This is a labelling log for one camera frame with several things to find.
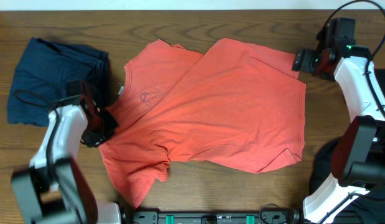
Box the black garment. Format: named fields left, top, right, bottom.
left=302, top=61, right=385, bottom=223

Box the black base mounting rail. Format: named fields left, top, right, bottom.
left=124, top=203, right=305, bottom=224

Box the red orange t-shirt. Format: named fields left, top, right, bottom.
left=100, top=38, right=306, bottom=208

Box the folded navy blue garment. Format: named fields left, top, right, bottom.
left=7, top=38, right=110, bottom=126

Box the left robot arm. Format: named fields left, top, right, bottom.
left=11, top=80, right=122, bottom=223

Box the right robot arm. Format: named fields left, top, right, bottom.
left=292, top=18, right=385, bottom=223

